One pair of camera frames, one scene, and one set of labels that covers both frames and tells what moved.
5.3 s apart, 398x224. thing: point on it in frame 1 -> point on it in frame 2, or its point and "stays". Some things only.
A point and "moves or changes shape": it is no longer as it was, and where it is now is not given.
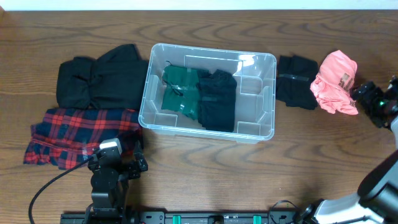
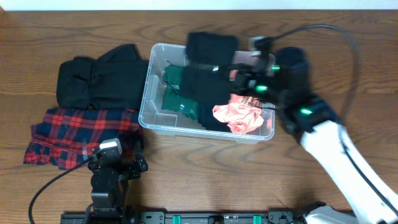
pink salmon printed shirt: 332,86 -> 242,114
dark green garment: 181,90 stays
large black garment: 118,79 stays
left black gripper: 134,172 stays
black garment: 295,78 moves or changes shape
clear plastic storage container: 209,93 stays
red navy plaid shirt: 66,136 stays
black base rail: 180,218 stays
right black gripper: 374,91 -> 244,74
